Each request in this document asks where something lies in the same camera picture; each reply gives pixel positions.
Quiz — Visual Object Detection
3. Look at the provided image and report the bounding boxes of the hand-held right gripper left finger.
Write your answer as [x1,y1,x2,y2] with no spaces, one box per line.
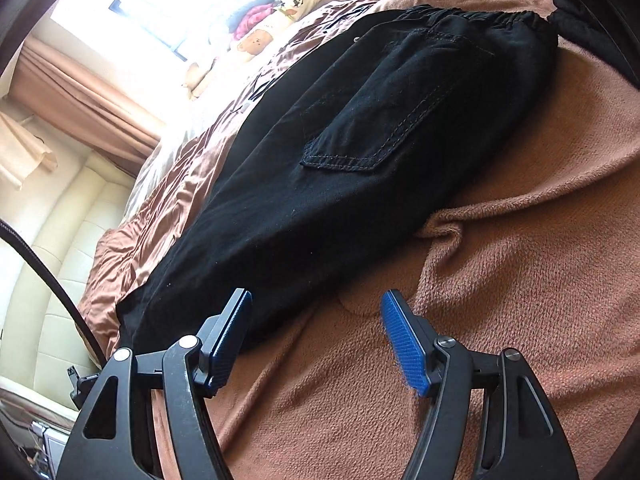
[55,287,253,480]

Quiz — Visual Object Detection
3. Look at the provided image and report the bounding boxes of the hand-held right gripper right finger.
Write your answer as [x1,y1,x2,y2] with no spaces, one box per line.
[381,289,581,480]

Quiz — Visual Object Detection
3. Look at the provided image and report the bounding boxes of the black cotton pants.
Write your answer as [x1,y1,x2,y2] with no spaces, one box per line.
[115,5,558,351]

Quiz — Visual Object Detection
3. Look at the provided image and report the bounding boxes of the black knit pants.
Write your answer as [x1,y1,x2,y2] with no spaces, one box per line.
[547,0,640,78]

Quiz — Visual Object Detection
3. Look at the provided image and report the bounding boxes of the brown fleece blanket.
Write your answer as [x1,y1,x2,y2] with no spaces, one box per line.
[150,0,640,480]

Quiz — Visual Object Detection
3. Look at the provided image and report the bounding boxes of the cream padded headboard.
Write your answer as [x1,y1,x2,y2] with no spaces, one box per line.
[0,152,146,431]

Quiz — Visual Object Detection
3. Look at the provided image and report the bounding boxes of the brown satin duvet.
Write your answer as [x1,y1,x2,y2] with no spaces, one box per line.
[80,0,381,341]

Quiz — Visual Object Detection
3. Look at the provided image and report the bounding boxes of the white bed sheet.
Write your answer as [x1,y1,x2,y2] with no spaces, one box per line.
[122,50,281,216]

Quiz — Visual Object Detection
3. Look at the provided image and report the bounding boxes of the cream hanging cloth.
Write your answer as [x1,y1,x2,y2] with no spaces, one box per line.
[0,110,58,191]

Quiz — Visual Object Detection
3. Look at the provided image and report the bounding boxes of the cream pillow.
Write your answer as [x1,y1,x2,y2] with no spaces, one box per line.
[185,57,221,96]

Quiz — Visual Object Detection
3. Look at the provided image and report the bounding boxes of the brown curtain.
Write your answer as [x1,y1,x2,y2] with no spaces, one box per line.
[10,35,166,176]

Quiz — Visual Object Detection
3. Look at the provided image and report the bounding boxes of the bear print cushion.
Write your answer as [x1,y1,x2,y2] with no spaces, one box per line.
[227,10,283,56]

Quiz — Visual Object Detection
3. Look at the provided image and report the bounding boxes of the red plush toy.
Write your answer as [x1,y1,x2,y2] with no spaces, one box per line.
[235,2,276,36]

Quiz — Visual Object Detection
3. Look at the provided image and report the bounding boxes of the black braided cable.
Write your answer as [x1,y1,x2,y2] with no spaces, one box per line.
[0,217,108,368]

